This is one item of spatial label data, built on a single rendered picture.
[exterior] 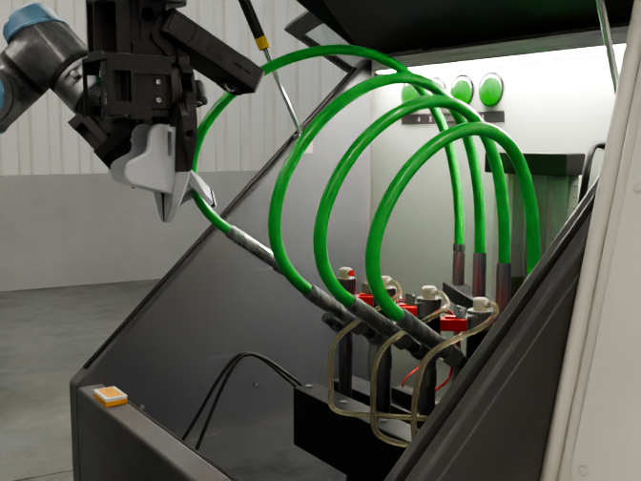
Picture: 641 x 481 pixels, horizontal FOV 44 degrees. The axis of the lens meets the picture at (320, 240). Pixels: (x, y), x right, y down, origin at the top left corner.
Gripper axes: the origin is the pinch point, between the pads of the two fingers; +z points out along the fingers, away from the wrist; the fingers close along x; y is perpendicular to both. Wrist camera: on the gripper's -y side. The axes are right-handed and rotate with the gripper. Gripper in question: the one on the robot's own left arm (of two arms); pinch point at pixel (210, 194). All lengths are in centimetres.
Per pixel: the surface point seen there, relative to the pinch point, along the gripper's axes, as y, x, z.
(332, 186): -9.7, 24.4, 13.6
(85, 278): 141, -615, -164
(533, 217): -23.8, 18.0, 30.1
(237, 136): -50, -657, -174
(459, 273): -17.9, -10.3, 30.6
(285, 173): -7.7, 18.7, 8.2
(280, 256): -1.2, 17.1, 14.3
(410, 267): -15.8, -31.9, 25.4
